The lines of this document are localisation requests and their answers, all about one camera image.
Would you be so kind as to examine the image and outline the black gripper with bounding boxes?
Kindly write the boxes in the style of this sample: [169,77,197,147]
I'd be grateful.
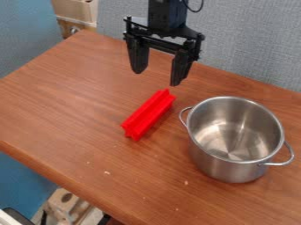
[123,16,204,86]

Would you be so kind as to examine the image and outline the red plastic block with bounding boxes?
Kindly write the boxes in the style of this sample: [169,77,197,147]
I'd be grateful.
[121,89,175,141]

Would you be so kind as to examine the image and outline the stainless steel pot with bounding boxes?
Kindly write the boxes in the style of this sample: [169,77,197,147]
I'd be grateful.
[179,96,290,183]

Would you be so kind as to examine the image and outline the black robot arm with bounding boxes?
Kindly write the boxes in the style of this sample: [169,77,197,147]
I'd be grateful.
[123,0,204,86]

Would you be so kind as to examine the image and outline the black white object corner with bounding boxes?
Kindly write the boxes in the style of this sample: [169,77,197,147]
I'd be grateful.
[0,208,33,225]

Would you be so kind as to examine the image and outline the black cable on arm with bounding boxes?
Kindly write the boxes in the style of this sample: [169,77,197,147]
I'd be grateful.
[179,0,204,13]

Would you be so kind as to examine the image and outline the wooden frame post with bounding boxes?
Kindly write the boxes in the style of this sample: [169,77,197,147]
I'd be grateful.
[52,0,98,38]

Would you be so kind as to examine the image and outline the wooden frame under table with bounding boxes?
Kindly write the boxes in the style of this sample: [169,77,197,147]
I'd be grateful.
[30,188,102,225]

